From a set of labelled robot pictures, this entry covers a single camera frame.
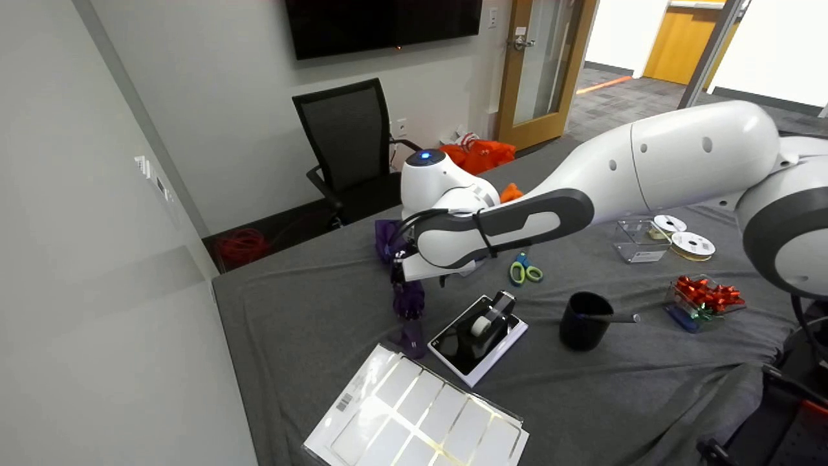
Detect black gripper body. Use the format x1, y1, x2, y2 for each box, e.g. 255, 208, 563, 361
389, 257, 444, 296

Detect purple umbrella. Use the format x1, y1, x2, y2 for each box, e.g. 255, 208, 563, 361
371, 219, 432, 362

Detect black tape dispenser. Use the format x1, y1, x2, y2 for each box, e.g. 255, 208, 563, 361
446, 291, 520, 358

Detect grey tablecloth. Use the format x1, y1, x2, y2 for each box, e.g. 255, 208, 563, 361
208, 127, 828, 466

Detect white-rimmed black tray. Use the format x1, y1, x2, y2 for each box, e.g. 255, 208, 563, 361
426, 304, 530, 391

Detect green and blue scissors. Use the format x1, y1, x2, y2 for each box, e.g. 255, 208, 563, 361
507, 251, 546, 288

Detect white sticker label sheet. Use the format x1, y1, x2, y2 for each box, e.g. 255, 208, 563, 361
299, 343, 532, 466

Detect orange plastic bag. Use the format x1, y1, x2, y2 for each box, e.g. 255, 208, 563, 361
440, 134, 520, 177

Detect black mesh office chair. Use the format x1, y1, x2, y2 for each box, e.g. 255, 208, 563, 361
289, 76, 424, 228

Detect black cup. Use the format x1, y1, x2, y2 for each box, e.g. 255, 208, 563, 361
556, 291, 618, 356

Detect red object on floor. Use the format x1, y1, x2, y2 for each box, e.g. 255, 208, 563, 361
212, 226, 270, 268

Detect silver-capped pen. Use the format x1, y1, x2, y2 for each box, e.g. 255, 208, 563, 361
591, 312, 644, 327

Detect small empty clear box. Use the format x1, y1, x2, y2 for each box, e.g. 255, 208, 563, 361
612, 216, 669, 268

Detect wooden door with glass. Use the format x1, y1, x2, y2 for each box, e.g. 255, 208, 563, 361
494, 0, 602, 156

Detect white ribbon spool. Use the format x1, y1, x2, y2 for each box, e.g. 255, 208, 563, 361
669, 228, 718, 261
649, 213, 687, 242

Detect orange wooden door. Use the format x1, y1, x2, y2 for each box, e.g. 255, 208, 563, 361
639, 0, 728, 89

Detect black wall television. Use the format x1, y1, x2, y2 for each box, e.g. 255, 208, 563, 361
281, 0, 485, 63

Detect white wall thermostat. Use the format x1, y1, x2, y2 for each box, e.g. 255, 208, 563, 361
132, 154, 172, 203

